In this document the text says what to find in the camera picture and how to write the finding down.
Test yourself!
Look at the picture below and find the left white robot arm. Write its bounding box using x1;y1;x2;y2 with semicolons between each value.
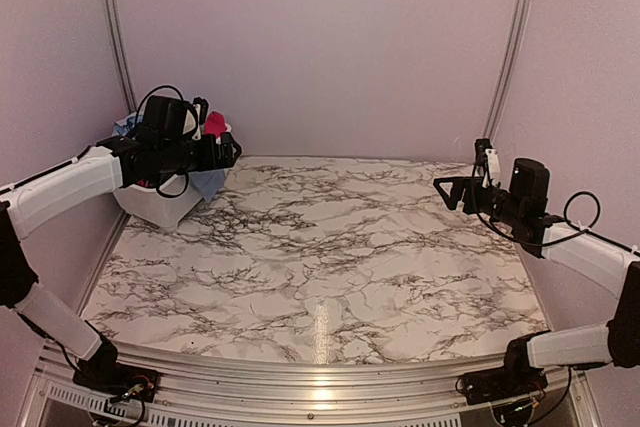
1;86;242;392

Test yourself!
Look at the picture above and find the front aluminium rail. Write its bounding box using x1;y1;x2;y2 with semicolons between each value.
19;341;601;427

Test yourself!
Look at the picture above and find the left aluminium frame post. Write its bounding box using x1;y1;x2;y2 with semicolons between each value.
102;0;137;113

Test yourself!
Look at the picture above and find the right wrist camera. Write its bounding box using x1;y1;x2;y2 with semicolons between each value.
474;138;501;188

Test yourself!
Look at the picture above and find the red garment in bin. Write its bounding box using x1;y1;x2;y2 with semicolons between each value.
203;111;232;138

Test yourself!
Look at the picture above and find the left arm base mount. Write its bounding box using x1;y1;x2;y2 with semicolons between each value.
73;363;159;403

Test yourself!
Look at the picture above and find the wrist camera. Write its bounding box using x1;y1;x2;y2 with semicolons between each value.
474;138;501;188
183;97;209;140

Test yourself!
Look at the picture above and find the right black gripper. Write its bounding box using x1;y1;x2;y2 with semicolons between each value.
433;176;524;226

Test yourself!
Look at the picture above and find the right aluminium frame post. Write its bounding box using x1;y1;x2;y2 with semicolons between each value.
483;0;532;142

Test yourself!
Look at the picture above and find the dark blue garment in bin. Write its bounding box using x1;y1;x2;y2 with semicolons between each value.
112;113;143;139

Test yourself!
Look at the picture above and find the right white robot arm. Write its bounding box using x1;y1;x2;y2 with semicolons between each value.
433;149;639;395

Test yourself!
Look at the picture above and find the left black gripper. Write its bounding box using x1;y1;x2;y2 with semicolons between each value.
159;130;242;174

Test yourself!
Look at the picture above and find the white plastic laundry bin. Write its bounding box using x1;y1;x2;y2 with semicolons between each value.
113;176;202;230

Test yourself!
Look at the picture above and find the aluminium frame post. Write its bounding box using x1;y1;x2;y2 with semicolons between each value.
483;0;532;142
102;0;137;113

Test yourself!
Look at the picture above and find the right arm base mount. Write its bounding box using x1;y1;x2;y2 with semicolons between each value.
455;366;548;405

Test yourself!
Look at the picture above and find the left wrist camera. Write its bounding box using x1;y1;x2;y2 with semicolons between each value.
183;97;209;140

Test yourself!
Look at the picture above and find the light blue button shirt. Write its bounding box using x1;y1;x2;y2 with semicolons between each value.
189;169;226;202

